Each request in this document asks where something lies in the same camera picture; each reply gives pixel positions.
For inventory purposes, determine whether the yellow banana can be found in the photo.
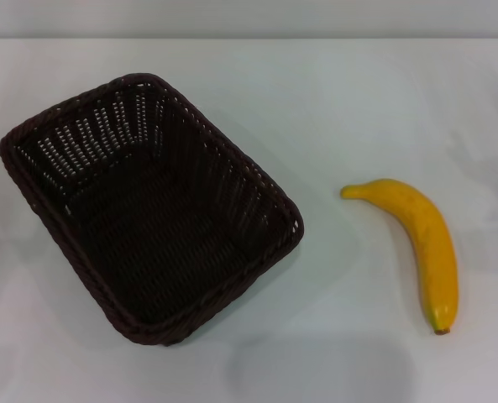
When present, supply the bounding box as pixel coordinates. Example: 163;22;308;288
339;178;459;336

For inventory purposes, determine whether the black woven rectangular basket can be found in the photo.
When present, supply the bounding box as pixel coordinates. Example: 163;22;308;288
0;72;305;348

